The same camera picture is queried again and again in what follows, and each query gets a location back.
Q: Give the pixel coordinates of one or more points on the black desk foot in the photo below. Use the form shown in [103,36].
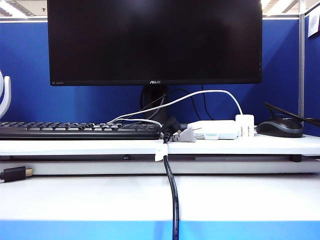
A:
[296,158]

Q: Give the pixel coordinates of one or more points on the white curved plastic object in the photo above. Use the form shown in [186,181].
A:
[6,95]

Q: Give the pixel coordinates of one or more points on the black ASUS monitor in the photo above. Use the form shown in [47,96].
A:
[155,42]

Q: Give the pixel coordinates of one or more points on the black HDMI plug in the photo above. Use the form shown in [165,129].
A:
[12,173]

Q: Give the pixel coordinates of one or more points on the black computer mouse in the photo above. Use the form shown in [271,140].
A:
[280,130]

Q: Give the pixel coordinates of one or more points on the black Logitech keyboard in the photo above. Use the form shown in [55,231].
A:
[62,130]

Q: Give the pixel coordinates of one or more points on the white USB charger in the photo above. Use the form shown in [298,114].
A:
[246,121]

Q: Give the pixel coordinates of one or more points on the white paper poster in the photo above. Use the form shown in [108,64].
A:
[313,25]

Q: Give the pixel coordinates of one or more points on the white two-prong plug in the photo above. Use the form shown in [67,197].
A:
[187,135]

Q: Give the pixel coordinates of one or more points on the white power strip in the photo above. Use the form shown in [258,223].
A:
[217,127]

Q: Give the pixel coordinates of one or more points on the silver partition post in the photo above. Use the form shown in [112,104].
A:
[302,65]

